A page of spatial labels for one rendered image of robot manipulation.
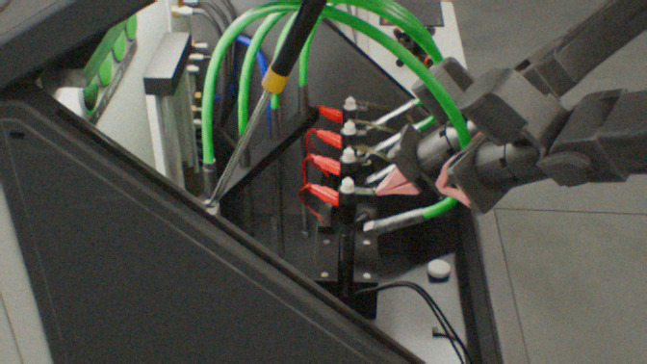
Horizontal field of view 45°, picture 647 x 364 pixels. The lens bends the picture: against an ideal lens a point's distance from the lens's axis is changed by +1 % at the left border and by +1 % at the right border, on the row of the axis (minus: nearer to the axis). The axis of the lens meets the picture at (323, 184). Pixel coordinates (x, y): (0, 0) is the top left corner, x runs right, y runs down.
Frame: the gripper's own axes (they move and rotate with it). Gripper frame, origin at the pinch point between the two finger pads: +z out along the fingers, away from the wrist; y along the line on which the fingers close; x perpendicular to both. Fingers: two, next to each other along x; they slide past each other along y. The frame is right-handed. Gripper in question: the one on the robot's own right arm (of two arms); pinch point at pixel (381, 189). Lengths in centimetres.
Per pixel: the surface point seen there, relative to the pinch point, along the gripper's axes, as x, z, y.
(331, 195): 0.7, 6.9, 3.5
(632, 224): -157, 40, -121
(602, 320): -104, 45, -115
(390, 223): 11.1, -4.9, -0.6
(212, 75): 7.2, 2.0, 28.7
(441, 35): -85, 15, -6
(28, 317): 43, 14, 25
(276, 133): -10.4, 14.5, 14.0
